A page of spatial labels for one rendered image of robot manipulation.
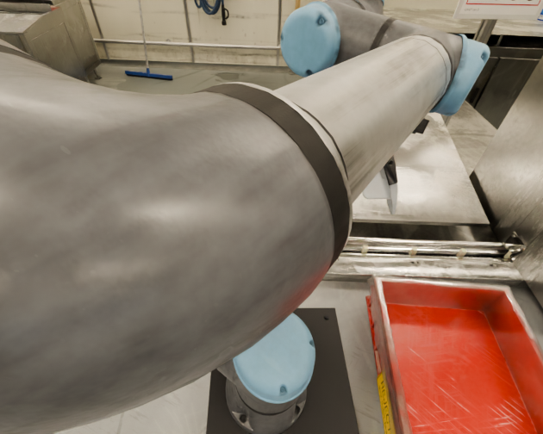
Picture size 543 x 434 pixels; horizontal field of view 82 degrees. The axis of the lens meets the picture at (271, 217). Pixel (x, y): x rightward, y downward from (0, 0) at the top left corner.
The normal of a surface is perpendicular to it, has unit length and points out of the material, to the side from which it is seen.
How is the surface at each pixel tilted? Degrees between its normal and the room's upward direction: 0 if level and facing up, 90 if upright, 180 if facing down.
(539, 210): 90
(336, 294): 0
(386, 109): 47
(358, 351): 0
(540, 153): 90
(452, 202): 10
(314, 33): 87
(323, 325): 4
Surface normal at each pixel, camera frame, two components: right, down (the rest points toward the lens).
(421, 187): 0.03, -0.57
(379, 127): 0.73, -0.07
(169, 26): -0.02, 0.71
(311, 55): -0.58, 0.53
